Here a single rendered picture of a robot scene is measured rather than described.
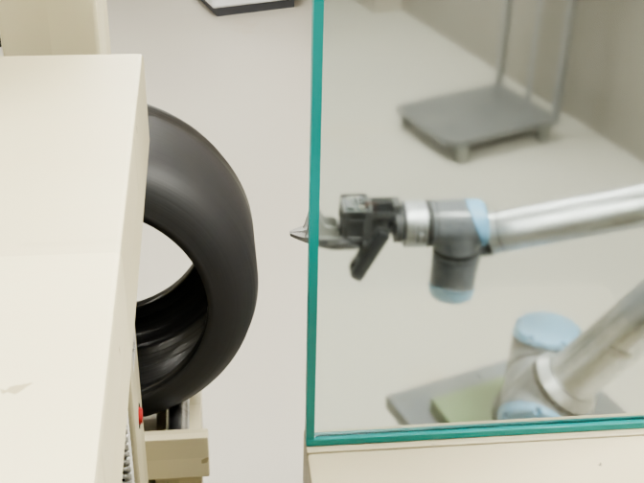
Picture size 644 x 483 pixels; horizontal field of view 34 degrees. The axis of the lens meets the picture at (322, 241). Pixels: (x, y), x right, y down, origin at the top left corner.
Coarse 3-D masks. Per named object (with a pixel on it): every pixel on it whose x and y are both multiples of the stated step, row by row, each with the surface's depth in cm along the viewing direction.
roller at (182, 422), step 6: (186, 402) 207; (174, 408) 204; (180, 408) 204; (186, 408) 205; (168, 414) 204; (174, 414) 203; (180, 414) 203; (186, 414) 204; (168, 420) 202; (174, 420) 201; (180, 420) 201; (186, 420) 202; (168, 426) 201; (174, 426) 200; (180, 426) 200; (186, 426) 201
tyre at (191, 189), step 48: (192, 144) 189; (192, 192) 179; (240, 192) 197; (192, 240) 180; (240, 240) 185; (192, 288) 219; (240, 288) 187; (144, 336) 221; (192, 336) 216; (240, 336) 195; (144, 384) 210; (192, 384) 196
